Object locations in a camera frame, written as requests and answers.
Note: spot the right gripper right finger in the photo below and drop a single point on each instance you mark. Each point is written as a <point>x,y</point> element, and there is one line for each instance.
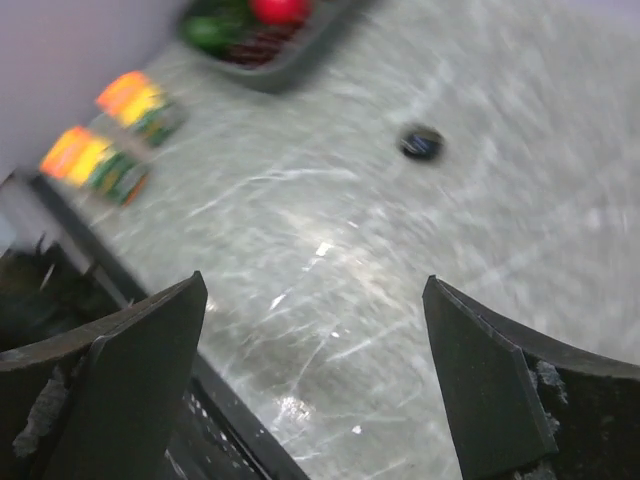
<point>523,405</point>

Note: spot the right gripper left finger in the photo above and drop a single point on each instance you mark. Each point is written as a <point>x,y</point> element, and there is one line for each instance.
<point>100,401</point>

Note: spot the black earbud charging case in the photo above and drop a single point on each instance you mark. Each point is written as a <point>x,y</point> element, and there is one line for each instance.
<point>421,143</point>

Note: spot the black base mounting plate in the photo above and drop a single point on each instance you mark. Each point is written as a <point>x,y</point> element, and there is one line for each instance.
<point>218,435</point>

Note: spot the orange box lower left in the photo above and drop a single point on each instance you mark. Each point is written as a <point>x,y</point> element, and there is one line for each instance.
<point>86,160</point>

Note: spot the orange box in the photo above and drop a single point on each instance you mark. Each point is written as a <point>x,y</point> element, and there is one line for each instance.
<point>86,160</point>
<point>141,107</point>

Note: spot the orange box upper left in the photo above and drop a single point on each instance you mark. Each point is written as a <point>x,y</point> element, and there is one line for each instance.
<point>141,107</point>

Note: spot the dark purple grape bunch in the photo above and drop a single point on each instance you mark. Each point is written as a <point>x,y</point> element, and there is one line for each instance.
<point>261,46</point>

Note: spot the red toy apple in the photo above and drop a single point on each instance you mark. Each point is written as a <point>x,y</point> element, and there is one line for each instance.
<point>280,12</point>

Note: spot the dark green fruit tray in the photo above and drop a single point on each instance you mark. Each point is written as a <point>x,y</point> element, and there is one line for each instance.
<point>329,22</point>

